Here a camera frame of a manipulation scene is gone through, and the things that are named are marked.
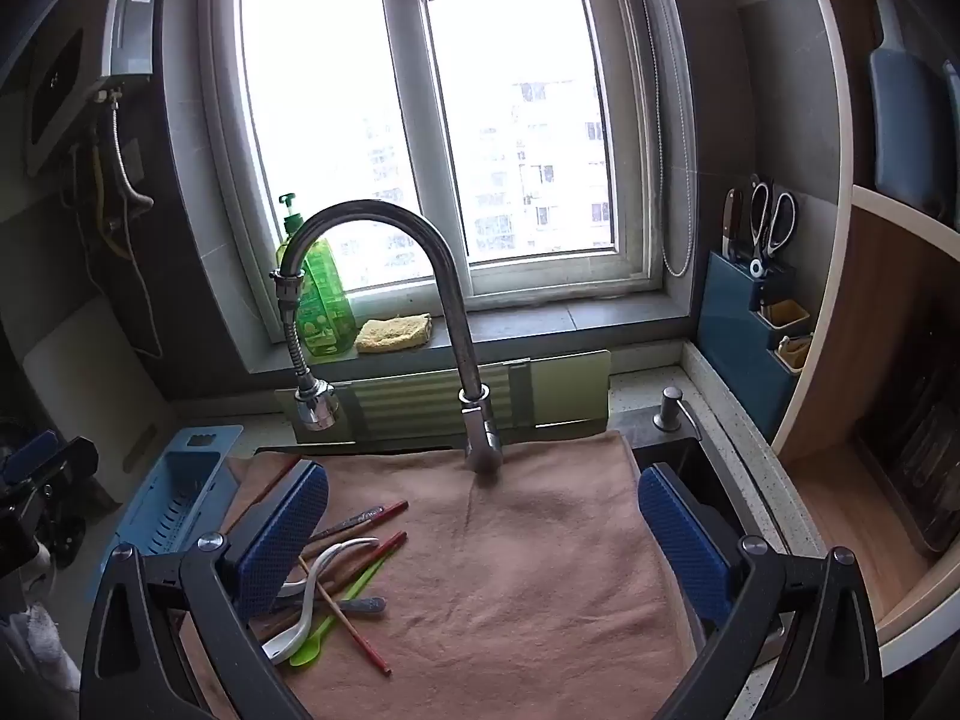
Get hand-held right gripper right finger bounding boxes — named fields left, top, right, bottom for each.
left=637, top=463, right=886, bottom=720

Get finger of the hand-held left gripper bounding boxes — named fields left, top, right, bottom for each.
left=49, top=439, right=100, bottom=500
left=0, top=431, right=59, bottom=487

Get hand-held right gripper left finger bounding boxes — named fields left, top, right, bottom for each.
left=79, top=457, right=331, bottom=720

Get white ceramic spoon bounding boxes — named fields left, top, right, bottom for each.
left=259, top=536, right=380, bottom=665

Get blue plastic drainer basket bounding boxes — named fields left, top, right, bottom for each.
left=88, top=424, right=246, bottom=605

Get green plastic spoon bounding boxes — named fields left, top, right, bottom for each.
left=289, top=544, right=398, bottom=667

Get person's left forearm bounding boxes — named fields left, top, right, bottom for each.
left=0, top=574, right=82, bottom=698

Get dark kitchen sink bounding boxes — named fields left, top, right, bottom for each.
left=628, top=426, right=758, bottom=533

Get white cutting board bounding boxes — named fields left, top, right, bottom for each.
left=21, top=296, right=177, bottom=500

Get metal soap dispenser pump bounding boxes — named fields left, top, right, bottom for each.
left=651, top=386, right=704, bottom=442

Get pink towel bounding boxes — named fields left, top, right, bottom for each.
left=180, top=431, right=713, bottom=720

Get green striped drain board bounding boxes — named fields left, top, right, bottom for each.
left=274, top=349, right=612, bottom=445

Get blue knife block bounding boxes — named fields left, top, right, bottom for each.
left=697, top=251, right=817, bottom=445

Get green dish soap bottle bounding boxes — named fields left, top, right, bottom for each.
left=276, top=193, right=357, bottom=357

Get yellow sponge cloth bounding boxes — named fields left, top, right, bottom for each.
left=355, top=313, right=434, bottom=353

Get wooden shelf cabinet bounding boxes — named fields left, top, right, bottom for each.
left=772, top=0, right=960, bottom=680

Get chrome kitchen faucet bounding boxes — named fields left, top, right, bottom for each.
left=277, top=199, right=505, bottom=478

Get dark range hood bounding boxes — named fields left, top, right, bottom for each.
left=0, top=15, right=98, bottom=181

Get white window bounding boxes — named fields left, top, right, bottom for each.
left=199, top=0, right=695, bottom=323

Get grey water heater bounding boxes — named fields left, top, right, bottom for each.
left=101, top=0, right=164, bottom=89

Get blue cutting board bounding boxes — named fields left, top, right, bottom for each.
left=868, top=0, right=957, bottom=220

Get white power cable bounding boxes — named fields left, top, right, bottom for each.
left=79, top=187, right=164, bottom=361

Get yellow gas hose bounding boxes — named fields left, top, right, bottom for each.
left=91, top=142, right=125, bottom=245

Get black-handled scissors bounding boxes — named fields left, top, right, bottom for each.
left=748, top=174, right=797, bottom=278

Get brown-handled knife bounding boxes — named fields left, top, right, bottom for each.
left=721, top=187, right=745, bottom=257

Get window bead chain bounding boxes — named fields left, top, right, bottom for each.
left=658, top=0, right=697, bottom=280

